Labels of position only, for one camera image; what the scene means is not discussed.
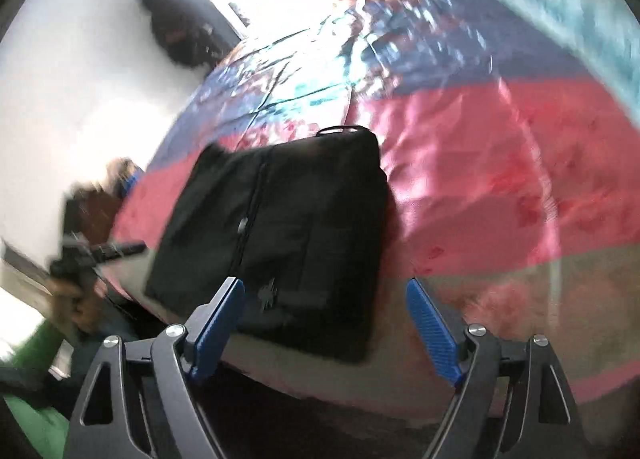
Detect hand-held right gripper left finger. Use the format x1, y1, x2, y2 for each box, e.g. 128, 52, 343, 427
64, 276, 247, 459

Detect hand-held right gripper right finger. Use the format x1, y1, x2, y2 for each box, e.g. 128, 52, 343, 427
406, 278, 583, 459

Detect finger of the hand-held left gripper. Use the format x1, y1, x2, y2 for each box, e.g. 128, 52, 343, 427
92, 240, 148, 261

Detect black pants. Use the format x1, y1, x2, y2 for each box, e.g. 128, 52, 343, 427
144, 125, 391, 365

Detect person's left forearm green sleeve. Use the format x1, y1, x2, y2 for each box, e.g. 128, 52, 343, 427
0, 318, 77, 459

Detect person's left hand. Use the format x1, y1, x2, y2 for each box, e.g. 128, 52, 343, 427
52, 278, 110, 336

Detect brown wooden dresser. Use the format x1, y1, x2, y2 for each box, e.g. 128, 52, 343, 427
72, 184, 132, 252

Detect mixed folded clothes pile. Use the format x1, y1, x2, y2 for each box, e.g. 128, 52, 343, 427
104, 156, 137, 182

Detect colourful patchwork blanket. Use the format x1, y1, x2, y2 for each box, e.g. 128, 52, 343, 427
107, 0, 640, 422

